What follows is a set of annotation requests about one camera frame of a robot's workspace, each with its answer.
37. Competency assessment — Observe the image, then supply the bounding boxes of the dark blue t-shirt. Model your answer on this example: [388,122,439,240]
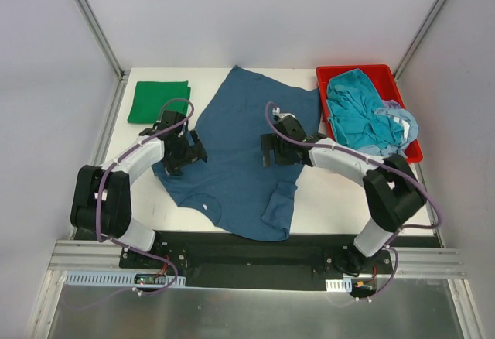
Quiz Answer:
[152,67,320,241]

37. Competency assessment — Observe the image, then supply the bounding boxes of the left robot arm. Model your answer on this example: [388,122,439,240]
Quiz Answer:
[70,110,207,269]

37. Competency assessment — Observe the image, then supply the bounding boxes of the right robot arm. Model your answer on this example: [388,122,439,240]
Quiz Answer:
[261,108,426,277]

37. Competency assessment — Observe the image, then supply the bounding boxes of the folded green t-shirt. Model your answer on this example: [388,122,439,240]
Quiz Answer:
[127,80,191,125]

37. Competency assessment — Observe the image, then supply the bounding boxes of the teal t-shirt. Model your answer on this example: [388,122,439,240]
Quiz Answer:
[326,68,390,151]

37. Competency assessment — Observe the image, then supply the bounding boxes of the light blue t-shirt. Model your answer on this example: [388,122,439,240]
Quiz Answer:
[357,100,418,159]

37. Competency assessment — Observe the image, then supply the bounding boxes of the left aluminium frame post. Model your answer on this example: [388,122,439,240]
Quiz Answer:
[74,0,125,80]

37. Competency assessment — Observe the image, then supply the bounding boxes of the aluminium frame post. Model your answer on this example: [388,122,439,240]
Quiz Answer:
[393,0,449,80]
[74,0,125,80]

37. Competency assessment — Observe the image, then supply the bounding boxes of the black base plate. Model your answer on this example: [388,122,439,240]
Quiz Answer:
[73,227,444,289]

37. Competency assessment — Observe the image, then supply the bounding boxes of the right white cable duct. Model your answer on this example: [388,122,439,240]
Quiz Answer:
[325,278,353,293]

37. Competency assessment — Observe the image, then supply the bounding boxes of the white cable duct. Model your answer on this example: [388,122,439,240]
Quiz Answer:
[65,271,186,289]
[325,278,353,293]

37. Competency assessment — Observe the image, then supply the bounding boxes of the left white cable duct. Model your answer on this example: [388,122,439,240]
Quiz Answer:
[65,271,186,289]

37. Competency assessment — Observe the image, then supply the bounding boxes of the right aluminium frame post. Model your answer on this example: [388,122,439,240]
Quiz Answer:
[393,0,449,80]

